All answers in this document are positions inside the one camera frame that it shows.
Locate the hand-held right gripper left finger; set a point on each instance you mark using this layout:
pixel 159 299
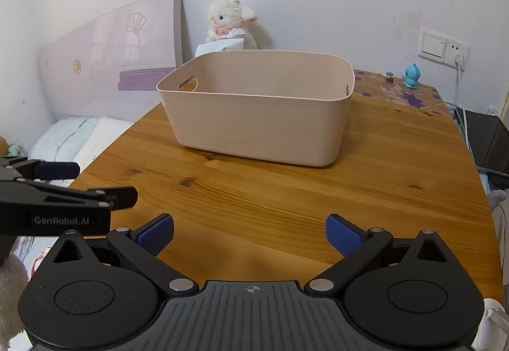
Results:
pixel 153 233

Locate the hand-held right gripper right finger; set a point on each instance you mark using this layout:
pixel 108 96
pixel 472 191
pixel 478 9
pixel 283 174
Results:
pixel 345 233

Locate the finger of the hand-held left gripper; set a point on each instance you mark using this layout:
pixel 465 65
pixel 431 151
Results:
pixel 119 196
pixel 59 170

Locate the beige plastic storage bin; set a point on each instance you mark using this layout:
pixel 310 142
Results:
pixel 258 116

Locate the person's left forearm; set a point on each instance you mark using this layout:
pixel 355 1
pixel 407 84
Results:
pixel 12 295

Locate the light blue white pillow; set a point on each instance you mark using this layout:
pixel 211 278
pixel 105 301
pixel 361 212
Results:
pixel 75 138

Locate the small green toy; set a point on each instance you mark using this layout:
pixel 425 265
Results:
pixel 16 150

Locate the pink purple bed headboard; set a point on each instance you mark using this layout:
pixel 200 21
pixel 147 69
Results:
pixel 111 57

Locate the purple floral table mat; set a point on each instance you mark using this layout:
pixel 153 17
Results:
pixel 397 94

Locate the grey cloth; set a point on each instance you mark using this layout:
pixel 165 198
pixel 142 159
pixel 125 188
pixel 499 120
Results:
pixel 500 231

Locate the small mushroom figurine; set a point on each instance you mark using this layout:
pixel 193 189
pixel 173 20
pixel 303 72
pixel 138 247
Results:
pixel 389 76

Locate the blue toy figurine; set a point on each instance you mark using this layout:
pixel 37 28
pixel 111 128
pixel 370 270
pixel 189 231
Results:
pixel 411 76

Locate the black side table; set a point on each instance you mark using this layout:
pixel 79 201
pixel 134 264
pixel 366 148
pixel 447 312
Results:
pixel 489 140

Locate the white plastic object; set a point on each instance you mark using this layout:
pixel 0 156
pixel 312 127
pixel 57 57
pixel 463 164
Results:
pixel 493 323

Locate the white tissue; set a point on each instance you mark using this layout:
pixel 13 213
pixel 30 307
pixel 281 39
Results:
pixel 220 43

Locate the white power plug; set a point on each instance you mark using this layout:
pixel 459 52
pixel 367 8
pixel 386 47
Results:
pixel 460 61

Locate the light wooden shelf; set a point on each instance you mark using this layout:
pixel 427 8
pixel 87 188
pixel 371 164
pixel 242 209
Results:
pixel 506 102

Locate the white plush lamb toy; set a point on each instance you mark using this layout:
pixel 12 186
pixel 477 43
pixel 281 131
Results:
pixel 228 19

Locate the white wall switch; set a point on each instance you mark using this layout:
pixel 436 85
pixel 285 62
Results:
pixel 433 45

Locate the white wall outlet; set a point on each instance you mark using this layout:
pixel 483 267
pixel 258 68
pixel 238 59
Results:
pixel 457 51

